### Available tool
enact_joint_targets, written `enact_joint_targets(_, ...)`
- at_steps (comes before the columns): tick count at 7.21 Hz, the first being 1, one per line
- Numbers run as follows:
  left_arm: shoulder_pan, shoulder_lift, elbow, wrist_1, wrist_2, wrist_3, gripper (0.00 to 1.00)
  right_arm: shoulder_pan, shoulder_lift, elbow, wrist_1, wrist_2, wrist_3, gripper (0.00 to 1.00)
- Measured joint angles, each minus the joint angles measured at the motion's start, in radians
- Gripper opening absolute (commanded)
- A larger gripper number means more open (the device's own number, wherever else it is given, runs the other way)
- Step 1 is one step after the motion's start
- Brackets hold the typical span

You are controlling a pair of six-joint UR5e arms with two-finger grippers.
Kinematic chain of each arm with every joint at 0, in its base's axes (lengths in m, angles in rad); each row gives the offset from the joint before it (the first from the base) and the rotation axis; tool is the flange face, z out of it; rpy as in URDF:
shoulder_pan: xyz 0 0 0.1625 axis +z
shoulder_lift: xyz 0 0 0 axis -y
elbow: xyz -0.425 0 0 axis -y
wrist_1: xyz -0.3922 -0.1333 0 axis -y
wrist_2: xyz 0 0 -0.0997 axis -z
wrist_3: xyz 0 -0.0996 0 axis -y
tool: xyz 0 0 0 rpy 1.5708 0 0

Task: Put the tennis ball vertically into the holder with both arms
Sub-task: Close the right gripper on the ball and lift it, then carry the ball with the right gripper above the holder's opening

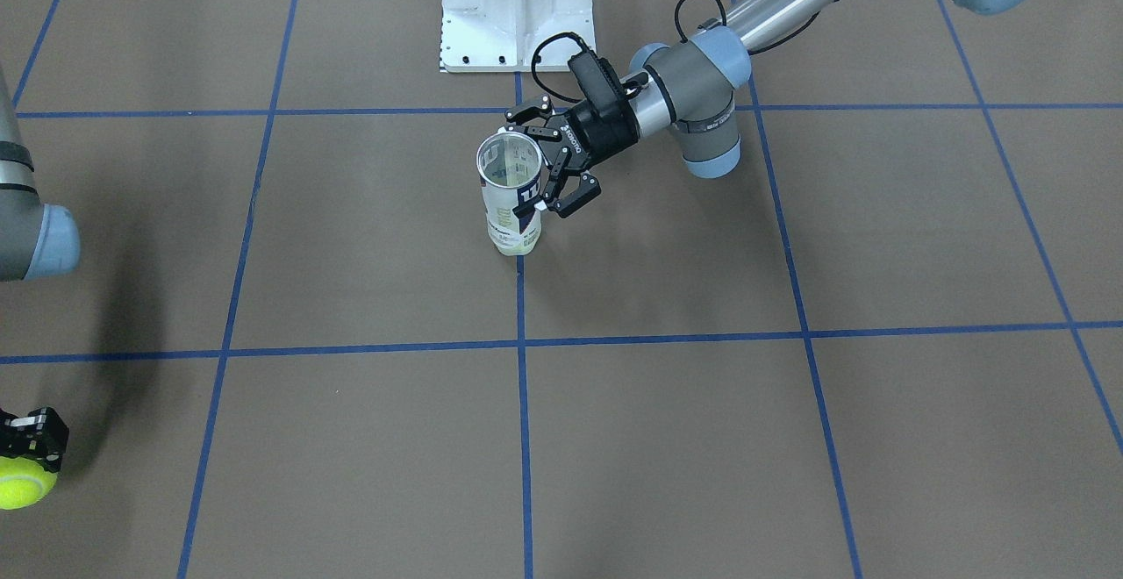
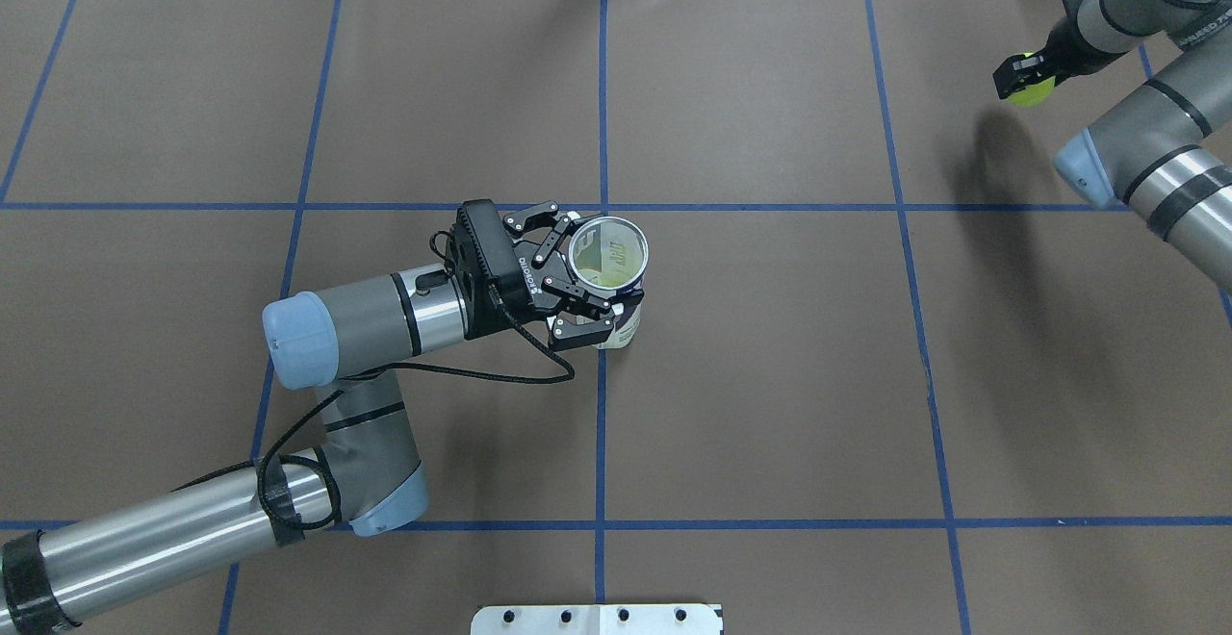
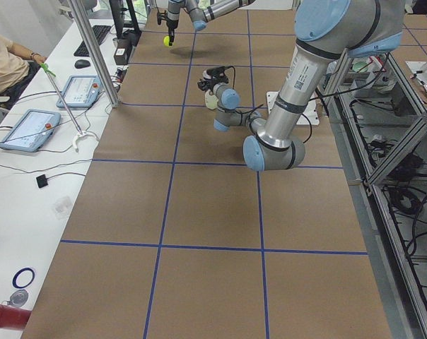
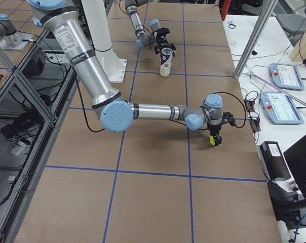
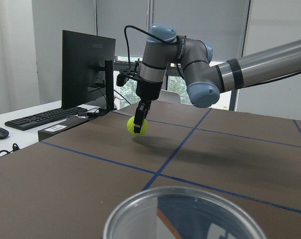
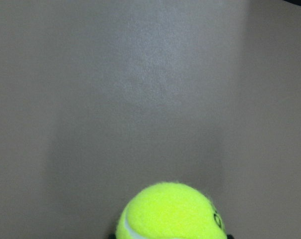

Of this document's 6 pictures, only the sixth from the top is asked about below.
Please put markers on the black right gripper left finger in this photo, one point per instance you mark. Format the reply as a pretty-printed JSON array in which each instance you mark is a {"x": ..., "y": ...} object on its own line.
[{"x": 112, "y": 236}]

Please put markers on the tennis ball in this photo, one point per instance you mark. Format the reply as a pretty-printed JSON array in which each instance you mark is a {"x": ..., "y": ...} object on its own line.
[{"x": 169, "y": 210}]

